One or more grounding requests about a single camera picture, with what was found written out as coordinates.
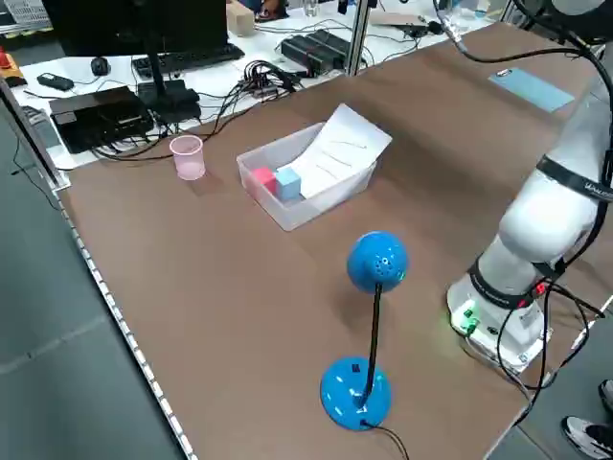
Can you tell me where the white A4 paper sheet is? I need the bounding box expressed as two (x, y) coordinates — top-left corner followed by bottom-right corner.
(299, 103), (394, 200)

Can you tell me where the blue A4 clipboard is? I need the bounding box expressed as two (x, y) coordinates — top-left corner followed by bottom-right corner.
(488, 66), (576, 113)

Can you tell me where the clear plastic bin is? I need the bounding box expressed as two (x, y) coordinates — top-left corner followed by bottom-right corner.
(236, 122), (379, 233)

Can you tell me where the light blue block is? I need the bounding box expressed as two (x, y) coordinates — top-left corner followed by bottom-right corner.
(275, 167), (303, 201)

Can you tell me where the red block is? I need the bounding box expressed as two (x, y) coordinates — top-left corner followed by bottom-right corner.
(252, 167), (278, 196)

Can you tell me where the blue desk lamp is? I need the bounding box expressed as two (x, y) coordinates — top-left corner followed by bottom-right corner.
(319, 231), (410, 431)

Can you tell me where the pink mesh cup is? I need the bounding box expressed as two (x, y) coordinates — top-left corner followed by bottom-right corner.
(169, 134), (207, 182)

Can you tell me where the black finned power supply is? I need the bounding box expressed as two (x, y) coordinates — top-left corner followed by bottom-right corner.
(281, 29), (353, 78)

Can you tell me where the black keyboard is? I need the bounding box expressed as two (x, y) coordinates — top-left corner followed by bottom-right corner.
(131, 43), (246, 81)

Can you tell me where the small cardboard box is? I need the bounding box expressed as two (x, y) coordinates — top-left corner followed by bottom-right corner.
(225, 1), (256, 38)

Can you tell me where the black electronics box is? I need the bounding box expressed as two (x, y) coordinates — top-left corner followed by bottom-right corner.
(49, 85), (156, 155)

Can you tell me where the black computer monitor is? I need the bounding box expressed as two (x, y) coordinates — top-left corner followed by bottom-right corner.
(41, 0), (229, 121)

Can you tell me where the small black handheld device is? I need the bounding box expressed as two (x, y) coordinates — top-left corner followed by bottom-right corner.
(36, 72), (76, 92)

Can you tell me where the red emergency stop button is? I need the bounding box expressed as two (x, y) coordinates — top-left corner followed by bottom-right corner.
(0, 47), (26, 88)

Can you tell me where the person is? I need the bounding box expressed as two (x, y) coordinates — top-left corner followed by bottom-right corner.
(560, 379), (613, 460)

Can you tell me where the white plastic crate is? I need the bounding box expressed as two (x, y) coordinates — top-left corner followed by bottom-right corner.
(0, 0), (49, 24)

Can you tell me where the black cable bundle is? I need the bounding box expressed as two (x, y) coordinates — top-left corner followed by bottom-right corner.
(90, 59), (307, 162)

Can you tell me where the black lamp cable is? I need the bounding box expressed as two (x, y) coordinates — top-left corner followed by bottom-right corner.
(361, 420), (411, 460)

